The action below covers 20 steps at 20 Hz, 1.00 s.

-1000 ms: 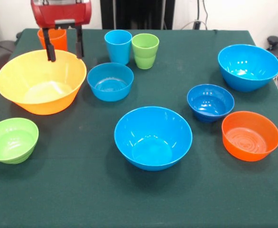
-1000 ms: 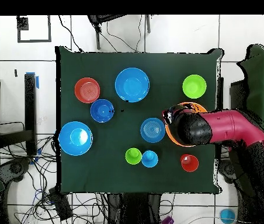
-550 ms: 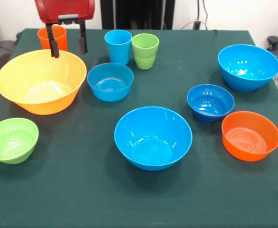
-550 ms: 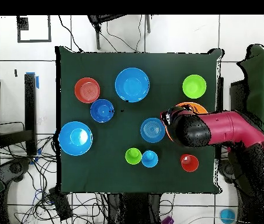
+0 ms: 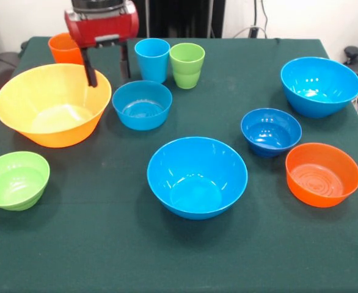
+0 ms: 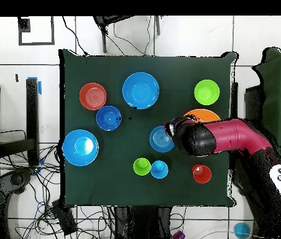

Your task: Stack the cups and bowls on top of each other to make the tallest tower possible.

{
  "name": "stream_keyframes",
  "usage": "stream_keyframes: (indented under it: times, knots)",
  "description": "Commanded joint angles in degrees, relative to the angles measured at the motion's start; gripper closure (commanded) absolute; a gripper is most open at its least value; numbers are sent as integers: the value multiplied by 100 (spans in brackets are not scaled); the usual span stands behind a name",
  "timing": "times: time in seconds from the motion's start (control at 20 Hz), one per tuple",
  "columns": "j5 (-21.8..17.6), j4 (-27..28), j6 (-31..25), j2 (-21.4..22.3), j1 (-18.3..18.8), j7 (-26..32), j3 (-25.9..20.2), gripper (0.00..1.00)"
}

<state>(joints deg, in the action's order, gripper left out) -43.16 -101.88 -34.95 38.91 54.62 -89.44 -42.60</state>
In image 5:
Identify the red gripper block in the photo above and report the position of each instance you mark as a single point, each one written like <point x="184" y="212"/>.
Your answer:
<point x="102" y="29"/>

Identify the large yellow-orange bowl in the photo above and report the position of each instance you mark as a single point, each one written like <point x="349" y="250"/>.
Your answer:
<point x="52" y="107"/>

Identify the green cup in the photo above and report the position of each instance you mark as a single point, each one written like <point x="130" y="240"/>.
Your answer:
<point x="186" y="70"/>

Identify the large light blue bowl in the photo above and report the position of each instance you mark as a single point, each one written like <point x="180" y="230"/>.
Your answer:
<point x="197" y="183"/>
<point x="319" y="91"/>

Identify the dark blue bowl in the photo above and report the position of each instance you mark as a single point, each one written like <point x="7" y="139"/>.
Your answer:
<point x="270" y="134"/>

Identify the light blue cup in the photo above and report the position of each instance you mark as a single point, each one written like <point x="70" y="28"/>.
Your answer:
<point x="152" y="67"/>

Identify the orange-red cup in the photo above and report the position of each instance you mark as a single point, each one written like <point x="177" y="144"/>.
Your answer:
<point x="61" y="50"/>

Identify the medium blue ribbed bowl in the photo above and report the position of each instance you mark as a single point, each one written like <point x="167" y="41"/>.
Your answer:
<point x="141" y="116"/>

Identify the green bowl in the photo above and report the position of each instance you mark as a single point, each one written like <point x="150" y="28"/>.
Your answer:
<point x="15" y="183"/>

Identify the dark green table cloth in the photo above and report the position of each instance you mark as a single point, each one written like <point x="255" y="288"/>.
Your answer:
<point x="105" y="244"/>

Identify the orange-red ribbed bowl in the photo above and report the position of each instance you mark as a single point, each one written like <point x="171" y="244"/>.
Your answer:
<point x="322" y="175"/>

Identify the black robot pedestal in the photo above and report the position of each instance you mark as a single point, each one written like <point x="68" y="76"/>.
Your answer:
<point x="179" y="18"/>

